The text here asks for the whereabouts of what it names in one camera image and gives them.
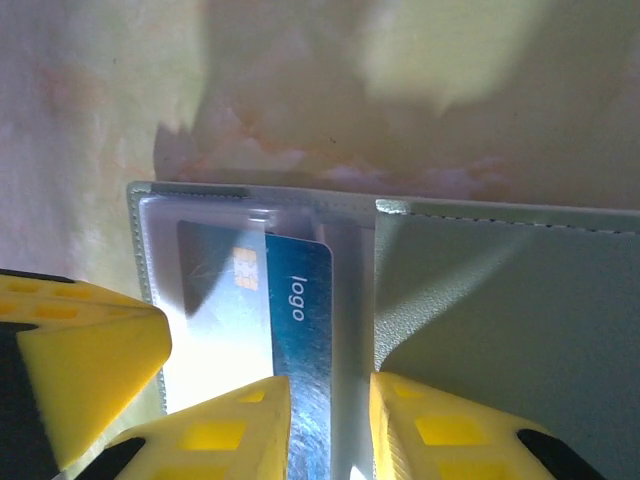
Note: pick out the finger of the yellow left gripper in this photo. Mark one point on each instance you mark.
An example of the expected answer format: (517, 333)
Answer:
(100, 360)

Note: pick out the sage green card holder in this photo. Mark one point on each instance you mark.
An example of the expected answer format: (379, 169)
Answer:
(500, 300)

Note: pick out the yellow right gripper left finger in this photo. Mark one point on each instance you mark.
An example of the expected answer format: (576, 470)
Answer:
(225, 440)

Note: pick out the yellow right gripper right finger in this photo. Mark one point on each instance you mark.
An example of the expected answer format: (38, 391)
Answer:
(440, 445)

